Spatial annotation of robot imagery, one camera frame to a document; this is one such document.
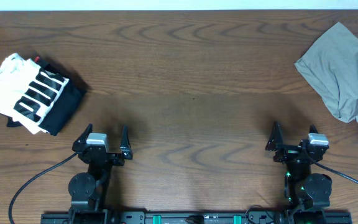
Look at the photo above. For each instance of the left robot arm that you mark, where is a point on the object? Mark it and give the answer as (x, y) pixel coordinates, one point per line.
(89, 189)

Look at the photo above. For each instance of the grey-green shorts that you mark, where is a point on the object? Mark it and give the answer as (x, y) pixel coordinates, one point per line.
(330, 66)

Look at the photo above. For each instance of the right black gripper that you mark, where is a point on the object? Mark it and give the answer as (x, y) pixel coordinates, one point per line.
(275, 144)

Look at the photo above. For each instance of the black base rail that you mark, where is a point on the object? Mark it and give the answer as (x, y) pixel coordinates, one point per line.
(253, 216)

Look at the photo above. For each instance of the white black printed folded shirt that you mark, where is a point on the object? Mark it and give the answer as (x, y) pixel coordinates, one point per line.
(36, 95)

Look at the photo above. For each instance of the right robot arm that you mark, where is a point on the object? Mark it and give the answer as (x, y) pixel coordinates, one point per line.
(308, 193)

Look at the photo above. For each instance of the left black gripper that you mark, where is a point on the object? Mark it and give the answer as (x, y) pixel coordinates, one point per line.
(101, 156)

